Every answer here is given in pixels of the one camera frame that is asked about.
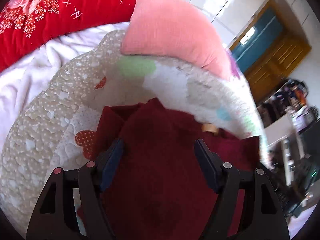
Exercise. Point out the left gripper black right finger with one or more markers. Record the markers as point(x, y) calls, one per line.
point(261, 217)

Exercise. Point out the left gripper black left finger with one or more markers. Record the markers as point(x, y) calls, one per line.
point(70, 207)

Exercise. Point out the dark red knit sweater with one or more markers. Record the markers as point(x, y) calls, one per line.
point(159, 190)

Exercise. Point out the pile of clothes on shelf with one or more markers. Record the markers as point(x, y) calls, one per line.
point(289, 97)

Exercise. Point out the white shelf unit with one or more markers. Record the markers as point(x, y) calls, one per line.
point(293, 146)

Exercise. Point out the patchwork quilted bedspread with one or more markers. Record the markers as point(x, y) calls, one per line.
point(42, 137)

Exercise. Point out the white bed sheet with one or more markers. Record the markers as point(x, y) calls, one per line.
point(29, 76)

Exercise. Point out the purple folded cloth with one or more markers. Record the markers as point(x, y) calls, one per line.
point(234, 67)

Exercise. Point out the wooden door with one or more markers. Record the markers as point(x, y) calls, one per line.
point(276, 64)

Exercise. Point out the teal glass door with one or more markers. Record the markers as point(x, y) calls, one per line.
point(257, 40)

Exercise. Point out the red floral comforter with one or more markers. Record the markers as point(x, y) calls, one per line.
point(28, 24)

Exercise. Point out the pink ribbed pillow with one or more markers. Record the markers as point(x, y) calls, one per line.
point(177, 29)

